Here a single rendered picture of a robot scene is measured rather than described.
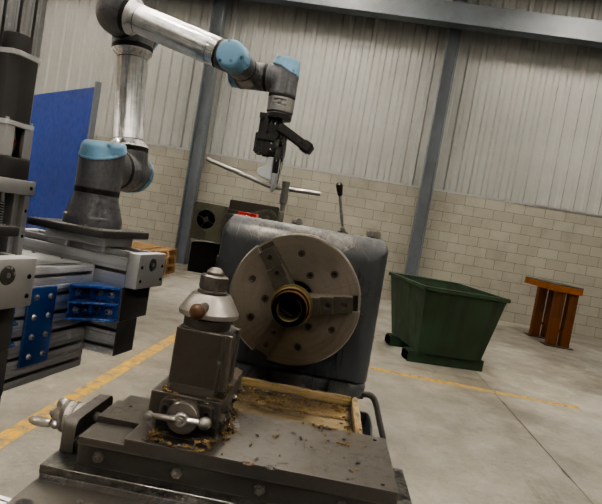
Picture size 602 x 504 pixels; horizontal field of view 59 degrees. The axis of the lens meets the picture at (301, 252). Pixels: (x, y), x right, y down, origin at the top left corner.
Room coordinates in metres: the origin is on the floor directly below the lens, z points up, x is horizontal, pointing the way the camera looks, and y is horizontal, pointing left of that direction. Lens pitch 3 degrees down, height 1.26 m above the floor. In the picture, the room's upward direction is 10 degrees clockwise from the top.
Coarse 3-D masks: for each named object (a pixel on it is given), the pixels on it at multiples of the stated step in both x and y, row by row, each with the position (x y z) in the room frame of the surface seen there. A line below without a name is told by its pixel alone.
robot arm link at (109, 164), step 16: (96, 144) 1.38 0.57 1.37; (112, 144) 1.40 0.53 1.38; (80, 160) 1.39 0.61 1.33; (96, 160) 1.37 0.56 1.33; (112, 160) 1.39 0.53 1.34; (128, 160) 1.47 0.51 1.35; (80, 176) 1.38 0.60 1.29; (96, 176) 1.38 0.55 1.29; (112, 176) 1.40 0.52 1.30; (128, 176) 1.47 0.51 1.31
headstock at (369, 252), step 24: (240, 216) 1.46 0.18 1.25; (240, 240) 1.41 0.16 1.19; (264, 240) 1.41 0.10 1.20; (336, 240) 1.41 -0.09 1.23; (360, 240) 1.42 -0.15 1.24; (216, 264) 1.42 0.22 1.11; (360, 264) 1.39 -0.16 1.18; (384, 264) 1.40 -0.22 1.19; (360, 288) 1.39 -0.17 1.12; (360, 312) 1.39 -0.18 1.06; (360, 336) 1.39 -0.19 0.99; (240, 360) 1.41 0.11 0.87; (264, 360) 1.40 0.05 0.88; (336, 360) 1.39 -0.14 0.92; (360, 360) 1.39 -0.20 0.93
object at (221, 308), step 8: (192, 296) 0.68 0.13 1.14; (200, 296) 0.68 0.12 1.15; (208, 296) 0.68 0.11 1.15; (216, 296) 0.68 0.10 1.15; (224, 296) 0.69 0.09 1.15; (184, 304) 0.68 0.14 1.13; (192, 304) 0.67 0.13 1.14; (208, 304) 0.67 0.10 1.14; (216, 304) 0.67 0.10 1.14; (224, 304) 0.68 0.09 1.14; (232, 304) 0.69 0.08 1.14; (184, 312) 0.67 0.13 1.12; (208, 312) 0.67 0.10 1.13; (216, 312) 0.67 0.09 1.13; (224, 312) 0.67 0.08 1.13; (232, 312) 0.69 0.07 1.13; (208, 320) 0.66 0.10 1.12; (216, 320) 0.67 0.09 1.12; (224, 320) 0.67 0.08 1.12; (232, 320) 0.68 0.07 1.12
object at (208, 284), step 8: (208, 272) 0.69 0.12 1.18; (216, 272) 0.69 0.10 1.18; (200, 280) 0.70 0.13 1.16; (208, 280) 0.69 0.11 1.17; (216, 280) 0.68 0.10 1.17; (224, 280) 0.69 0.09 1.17; (200, 288) 0.70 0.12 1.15; (208, 288) 0.69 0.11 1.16; (216, 288) 0.68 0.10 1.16; (224, 288) 0.70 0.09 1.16
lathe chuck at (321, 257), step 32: (256, 256) 1.25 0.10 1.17; (288, 256) 1.25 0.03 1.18; (320, 256) 1.24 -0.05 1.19; (256, 288) 1.25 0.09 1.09; (320, 288) 1.24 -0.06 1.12; (352, 288) 1.24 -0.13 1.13; (256, 320) 1.25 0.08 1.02; (320, 320) 1.24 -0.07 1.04; (352, 320) 1.24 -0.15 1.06; (288, 352) 1.24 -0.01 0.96; (320, 352) 1.24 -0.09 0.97
